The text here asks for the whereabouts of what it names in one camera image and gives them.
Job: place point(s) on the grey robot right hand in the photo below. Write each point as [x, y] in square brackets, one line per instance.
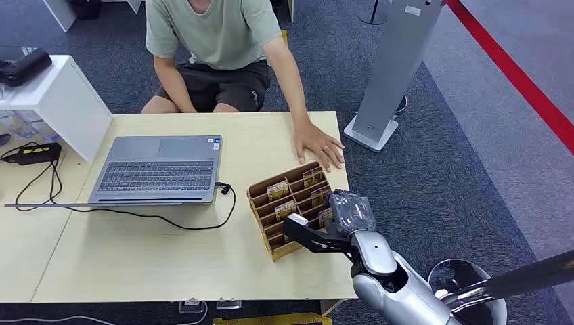
[352, 213]

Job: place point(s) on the person's left hand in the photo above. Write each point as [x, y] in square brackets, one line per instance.
[316, 143]

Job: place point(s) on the person's right forearm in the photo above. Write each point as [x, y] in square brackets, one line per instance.
[172, 87]

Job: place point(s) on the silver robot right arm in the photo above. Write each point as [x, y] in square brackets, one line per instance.
[394, 287]

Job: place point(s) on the person's left forearm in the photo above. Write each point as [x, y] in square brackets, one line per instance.
[289, 85]

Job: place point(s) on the wooden card holder rack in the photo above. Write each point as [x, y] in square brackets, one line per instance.
[269, 215]

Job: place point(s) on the person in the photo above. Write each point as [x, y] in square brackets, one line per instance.
[215, 36]

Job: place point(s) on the wooden table leg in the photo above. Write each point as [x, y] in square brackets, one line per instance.
[331, 307]

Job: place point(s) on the grey kiosk stand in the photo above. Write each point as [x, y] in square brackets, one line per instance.
[394, 67]

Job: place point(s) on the yellow flat object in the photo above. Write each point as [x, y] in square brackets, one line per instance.
[269, 320]

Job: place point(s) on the round grey stanchion base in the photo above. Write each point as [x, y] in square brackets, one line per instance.
[374, 15]

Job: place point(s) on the grey desk power socket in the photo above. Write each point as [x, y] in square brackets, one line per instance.
[228, 304]

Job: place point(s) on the grey laptop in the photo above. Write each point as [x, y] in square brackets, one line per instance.
[157, 172]

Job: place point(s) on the chrome stanchion with dark pole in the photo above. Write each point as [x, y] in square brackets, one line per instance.
[515, 280]

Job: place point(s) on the white desk power socket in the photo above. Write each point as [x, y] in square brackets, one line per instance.
[190, 306]

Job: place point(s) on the white cabinet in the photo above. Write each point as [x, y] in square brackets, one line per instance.
[67, 103]

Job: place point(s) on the black power adapter yellow label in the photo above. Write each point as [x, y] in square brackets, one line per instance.
[33, 154]

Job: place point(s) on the white furniture panel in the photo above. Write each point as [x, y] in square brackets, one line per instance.
[60, 13]

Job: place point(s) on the clear plastic bottles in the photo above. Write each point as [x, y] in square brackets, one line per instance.
[29, 125]

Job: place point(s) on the black handheld device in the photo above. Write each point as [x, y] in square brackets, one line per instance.
[24, 67]

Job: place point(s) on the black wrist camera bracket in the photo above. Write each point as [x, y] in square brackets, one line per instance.
[320, 240]

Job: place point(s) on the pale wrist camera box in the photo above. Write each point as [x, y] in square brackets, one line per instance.
[297, 220]

